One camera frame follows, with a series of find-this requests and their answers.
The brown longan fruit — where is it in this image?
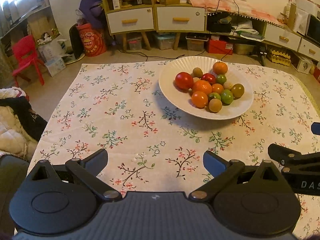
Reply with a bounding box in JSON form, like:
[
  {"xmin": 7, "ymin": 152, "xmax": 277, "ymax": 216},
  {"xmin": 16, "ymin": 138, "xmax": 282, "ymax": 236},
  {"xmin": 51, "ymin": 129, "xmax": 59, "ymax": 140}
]
[
  {"xmin": 192, "ymin": 67, "xmax": 203, "ymax": 78},
  {"xmin": 208, "ymin": 98, "xmax": 222, "ymax": 113}
]

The small orange tomato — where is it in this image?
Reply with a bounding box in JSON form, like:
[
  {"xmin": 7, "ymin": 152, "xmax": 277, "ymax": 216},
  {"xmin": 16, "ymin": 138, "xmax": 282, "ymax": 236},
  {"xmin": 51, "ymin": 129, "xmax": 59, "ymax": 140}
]
[{"xmin": 212, "ymin": 83, "xmax": 224, "ymax": 94}]

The orange tangerine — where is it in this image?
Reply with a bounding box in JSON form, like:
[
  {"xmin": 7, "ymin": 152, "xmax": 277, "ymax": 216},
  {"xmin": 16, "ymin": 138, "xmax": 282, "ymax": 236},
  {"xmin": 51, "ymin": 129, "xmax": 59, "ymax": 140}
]
[{"xmin": 192, "ymin": 80, "xmax": 212, "ymax": 95}]

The small red tomato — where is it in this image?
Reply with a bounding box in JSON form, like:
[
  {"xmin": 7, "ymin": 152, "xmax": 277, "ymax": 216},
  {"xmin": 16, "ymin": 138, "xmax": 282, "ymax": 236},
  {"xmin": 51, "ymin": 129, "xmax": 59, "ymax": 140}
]
[{"xmin": 201, "ymin": 73, "xmax": 216, "ymax": 85}]

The large red tomato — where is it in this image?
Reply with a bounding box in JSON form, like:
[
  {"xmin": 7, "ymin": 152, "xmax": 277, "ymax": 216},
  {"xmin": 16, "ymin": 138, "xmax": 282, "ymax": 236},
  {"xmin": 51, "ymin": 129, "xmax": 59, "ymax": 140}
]
[{"xmin": 175, "ymin": 72, "xmax": 194, "ymax": 90}]

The large orange mandarin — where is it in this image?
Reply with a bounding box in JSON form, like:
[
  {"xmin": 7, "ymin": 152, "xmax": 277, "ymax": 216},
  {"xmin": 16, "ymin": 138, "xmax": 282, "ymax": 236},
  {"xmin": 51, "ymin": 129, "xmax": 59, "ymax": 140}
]
[{"xmin": 213, "ymin": 61, "xmax": 228, "ymax": 75}]

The floral tablecloth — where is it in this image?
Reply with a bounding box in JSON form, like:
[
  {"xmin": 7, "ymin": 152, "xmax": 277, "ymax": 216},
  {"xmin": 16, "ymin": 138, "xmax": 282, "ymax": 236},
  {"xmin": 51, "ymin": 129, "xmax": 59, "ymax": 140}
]
[{"xmin": 15, "ymin": 60, "xmax": 320, "ymax": 240}]

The orange fruit on plate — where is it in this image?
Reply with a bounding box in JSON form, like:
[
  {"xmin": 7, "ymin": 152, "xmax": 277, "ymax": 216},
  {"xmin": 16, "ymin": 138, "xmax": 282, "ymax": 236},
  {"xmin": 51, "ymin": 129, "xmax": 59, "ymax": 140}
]
[{"xmin": 191, "ymin": 91, "xmax": 208, "ymax": 108}]

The olive green tomato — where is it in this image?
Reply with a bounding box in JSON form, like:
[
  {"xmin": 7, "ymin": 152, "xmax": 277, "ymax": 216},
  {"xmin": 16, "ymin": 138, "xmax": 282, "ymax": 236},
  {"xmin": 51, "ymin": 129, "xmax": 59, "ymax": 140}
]
[{"xmin": 231, "ymin": 83, "xmax": 245, "ymax": 99}]

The small brown fruit on plate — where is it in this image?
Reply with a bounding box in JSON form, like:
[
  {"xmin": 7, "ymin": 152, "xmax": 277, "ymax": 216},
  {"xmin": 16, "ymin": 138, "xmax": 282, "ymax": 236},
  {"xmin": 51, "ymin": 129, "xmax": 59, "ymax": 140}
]
[{"xmin": 223, "ymin": 81, "xmax": 233, "ymax": 90}]

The red storage box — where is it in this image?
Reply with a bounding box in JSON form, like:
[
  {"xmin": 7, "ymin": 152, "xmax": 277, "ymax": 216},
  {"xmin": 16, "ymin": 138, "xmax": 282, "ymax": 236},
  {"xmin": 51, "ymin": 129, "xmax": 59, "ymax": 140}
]
[{"xmin": 206, "ymin": 39, "xmax": 233, "ymax": 55}]

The orange printed bucket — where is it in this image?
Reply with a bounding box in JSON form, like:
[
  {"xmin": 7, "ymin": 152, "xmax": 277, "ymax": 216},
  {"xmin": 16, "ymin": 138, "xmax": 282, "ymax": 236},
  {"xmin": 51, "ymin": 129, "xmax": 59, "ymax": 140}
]
[{"xmin": 76, "ymin": 23, "xmax": 107, "ymax": 57}]

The red plastic chair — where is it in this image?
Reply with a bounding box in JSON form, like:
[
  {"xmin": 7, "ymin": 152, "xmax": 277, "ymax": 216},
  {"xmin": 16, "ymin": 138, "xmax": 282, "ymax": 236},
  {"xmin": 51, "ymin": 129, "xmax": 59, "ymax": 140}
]
[{"xmin": 12, "ymin": 35, "xmax": 44, "ymax": 87}]

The wooden bookshelf by window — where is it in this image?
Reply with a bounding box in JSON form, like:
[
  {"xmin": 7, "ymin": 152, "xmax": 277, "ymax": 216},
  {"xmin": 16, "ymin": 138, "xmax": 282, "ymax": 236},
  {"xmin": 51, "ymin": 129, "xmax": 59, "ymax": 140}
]
[{"xmin": 0, "ymin": 0, "xmax": 61, "ymax": 55}]

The pink cloth on sideboard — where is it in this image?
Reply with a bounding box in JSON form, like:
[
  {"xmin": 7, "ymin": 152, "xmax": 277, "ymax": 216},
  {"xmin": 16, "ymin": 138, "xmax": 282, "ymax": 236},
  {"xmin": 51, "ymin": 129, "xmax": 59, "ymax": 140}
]
[{"xmin": 189, "ymin": 0, "xmax": 283, "ymax": 27}]

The low cabinet white drawer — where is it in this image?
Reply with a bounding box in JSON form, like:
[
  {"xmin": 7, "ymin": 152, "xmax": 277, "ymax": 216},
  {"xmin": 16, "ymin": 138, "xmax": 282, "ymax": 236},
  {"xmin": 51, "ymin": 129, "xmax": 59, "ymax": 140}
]
[{"xmin": 154, "ymin": 5, "xmax": 206, "ymax": 33}]

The purple plush toy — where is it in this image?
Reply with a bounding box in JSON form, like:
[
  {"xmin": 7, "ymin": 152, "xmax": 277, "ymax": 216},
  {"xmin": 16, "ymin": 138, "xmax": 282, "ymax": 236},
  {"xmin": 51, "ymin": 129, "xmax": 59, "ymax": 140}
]
[{"xmin": 79, "ymin": 0, "xmax": 103, "ymax": 29}]

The wooden shelf cabinet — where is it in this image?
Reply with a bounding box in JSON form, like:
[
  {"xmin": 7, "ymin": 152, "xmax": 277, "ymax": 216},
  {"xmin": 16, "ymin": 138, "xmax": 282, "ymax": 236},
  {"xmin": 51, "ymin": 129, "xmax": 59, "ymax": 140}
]
[{"xmin": 102, "ymin": 0, "xmax": 156, "ymax": 35}]

